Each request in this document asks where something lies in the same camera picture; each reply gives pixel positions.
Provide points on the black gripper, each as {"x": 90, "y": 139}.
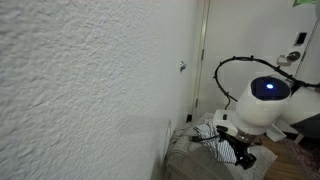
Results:
{"x": 238, "y": 140}

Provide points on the grey white striped cloth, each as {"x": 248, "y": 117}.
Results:
{"x": 213, "y": 140}

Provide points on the metal door hinge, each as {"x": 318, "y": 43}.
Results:
{"x": 202, "y": 55}
{"x": 196, "y": 102}

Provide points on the pale wooden chair leg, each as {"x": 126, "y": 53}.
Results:
{"x": 299, "y": 138}

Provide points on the red patterned rug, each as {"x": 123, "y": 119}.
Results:
{"x": 306, "y": 160}

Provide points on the white door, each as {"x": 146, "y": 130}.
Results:
{"x": 250, "y": 30}

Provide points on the black door keypad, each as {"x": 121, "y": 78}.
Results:
{"x": 300, "y": 38}

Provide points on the green paper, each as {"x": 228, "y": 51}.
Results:
{"x": 306, "y": 2}

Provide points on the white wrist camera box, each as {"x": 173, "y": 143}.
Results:
{"x": 225, "y": 118}

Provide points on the small black wall fixture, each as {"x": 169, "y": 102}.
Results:
{"x": 189, "y": 118}

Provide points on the round metal wall door stop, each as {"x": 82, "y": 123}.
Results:
{"x": 182, "y": 66}

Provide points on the white door frame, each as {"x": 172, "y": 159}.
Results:
{"x": 201, "y": 33}

